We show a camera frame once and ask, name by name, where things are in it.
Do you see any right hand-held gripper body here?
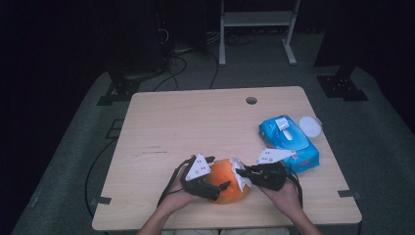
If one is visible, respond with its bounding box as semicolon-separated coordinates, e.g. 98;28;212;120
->
254;148;297;192

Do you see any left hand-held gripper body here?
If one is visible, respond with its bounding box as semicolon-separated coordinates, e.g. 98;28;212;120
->
179;154;221;202

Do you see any white wet wipe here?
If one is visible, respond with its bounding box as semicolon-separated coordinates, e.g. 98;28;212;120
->
229;157;254;193

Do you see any orange plush toy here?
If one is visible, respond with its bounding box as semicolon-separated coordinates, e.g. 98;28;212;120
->
205;158;252;206

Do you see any blue wet wipe pack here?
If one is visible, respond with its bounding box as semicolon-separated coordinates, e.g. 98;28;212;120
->
258;115;321;174

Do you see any person's left hand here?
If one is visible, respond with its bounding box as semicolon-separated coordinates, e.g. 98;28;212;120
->
161;174;199;216

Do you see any person's right hand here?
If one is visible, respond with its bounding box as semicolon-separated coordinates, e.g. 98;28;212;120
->
259;178;303;218

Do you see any white oval pack lid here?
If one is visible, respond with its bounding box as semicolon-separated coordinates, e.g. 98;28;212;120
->
299;115;324;139

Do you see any grey tape strip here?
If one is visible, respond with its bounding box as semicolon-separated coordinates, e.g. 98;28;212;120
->
338;189;362;201
90;196;113;207

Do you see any black stand base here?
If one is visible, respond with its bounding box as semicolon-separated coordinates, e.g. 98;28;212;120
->
96;70;142;107
316;65;370;103

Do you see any black cabinet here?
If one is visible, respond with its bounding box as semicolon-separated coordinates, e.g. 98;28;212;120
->
107;0;170;78

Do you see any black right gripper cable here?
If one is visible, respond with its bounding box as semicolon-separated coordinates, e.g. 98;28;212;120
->
286;168;304;209

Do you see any thin black floor cable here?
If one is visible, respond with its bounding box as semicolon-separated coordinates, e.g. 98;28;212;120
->
208;51;220;90

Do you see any looped black floor cable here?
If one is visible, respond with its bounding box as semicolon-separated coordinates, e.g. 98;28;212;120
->
153;55;189;93

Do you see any long black floor cable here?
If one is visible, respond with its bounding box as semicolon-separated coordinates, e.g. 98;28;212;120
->
84;136;118;218

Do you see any bundle of dark cables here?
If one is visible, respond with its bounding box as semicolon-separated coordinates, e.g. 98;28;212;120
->
207;29;259;46

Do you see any white metal stand frame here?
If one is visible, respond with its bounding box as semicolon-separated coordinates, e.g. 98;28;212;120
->
218;0;301;68

